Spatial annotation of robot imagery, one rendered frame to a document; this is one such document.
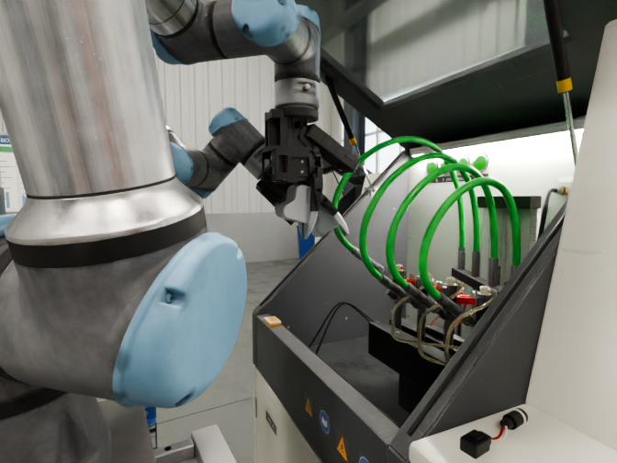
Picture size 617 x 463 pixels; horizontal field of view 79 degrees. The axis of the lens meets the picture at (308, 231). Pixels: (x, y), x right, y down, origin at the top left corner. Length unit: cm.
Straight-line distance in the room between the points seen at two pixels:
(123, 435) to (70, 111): 34
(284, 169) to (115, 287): 41
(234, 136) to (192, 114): 667
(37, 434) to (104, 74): 27
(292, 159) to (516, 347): 44
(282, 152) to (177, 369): 42
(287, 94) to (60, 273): 46
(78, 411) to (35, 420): 4
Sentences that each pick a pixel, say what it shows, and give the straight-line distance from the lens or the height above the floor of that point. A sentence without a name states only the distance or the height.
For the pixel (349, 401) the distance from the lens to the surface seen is 68.
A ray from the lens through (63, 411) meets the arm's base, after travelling 39.
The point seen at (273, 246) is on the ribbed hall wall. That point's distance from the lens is 781.
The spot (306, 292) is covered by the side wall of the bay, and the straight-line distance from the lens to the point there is 114.
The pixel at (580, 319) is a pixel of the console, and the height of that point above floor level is 112.
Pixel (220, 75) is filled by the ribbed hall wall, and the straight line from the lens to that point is 778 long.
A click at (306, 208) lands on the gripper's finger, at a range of 62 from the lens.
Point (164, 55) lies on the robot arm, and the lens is 64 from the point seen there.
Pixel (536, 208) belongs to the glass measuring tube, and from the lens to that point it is 99.
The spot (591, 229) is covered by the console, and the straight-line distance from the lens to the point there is 66.
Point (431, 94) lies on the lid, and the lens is 107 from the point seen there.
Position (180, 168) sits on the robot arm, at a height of 133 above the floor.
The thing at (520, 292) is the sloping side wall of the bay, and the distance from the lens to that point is 64.
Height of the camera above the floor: 128
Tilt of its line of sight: 5 degrees down
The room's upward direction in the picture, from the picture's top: straight up
